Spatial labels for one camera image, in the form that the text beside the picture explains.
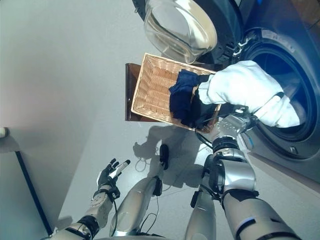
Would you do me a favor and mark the silver robot leg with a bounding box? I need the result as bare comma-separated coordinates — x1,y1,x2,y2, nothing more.
184,184,221,240
109,144,170,237

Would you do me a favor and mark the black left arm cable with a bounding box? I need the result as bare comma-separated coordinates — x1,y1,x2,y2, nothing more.
109,196,120,231

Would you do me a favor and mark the round glass washer door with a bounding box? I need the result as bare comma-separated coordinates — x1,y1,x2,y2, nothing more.
131,0,219,65

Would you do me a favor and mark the silver robot left leg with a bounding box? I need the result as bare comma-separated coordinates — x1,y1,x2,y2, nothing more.
109,144,170,237

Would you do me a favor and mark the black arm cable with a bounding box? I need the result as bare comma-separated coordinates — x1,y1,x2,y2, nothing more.
194,111,226,149
109,196,120,231

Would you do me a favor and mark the blue garment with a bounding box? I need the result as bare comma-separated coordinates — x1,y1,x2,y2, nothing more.
168,69,201,121

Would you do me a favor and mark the white washer plinth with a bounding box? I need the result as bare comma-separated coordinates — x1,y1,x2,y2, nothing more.
249,151,320,191

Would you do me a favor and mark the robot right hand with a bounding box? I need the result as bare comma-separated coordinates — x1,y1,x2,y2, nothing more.
219,102,251,118

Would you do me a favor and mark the dark grey washing machine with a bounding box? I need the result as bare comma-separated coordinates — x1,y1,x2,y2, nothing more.
199,0,320,186

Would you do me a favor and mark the white board black edge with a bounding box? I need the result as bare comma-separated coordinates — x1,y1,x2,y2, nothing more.
0,126,54,240

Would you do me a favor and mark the white floor cable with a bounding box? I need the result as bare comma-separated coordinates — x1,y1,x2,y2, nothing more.
134,149,156,174

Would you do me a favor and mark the grey robot torso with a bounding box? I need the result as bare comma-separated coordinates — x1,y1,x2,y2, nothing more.
99,234,176,240

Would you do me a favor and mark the white cloth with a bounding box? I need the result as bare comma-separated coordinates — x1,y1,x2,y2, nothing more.
198,59,301,129

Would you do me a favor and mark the wicker laundry basket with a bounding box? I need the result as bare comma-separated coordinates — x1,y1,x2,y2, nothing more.
130,52,222,134

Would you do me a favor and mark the silver robot right leg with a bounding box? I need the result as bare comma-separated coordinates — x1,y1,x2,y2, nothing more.
184,184,221,240

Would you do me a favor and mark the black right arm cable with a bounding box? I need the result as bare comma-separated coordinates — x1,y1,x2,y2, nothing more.
194,111,226,149

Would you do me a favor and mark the black garment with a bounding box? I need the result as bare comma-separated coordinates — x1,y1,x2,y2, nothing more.
189,74,221,130

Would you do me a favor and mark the brown wooden stool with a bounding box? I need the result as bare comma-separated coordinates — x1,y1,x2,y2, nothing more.
124,62,144,123

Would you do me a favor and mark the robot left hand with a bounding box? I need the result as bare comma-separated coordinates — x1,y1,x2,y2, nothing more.
96,158,132,193

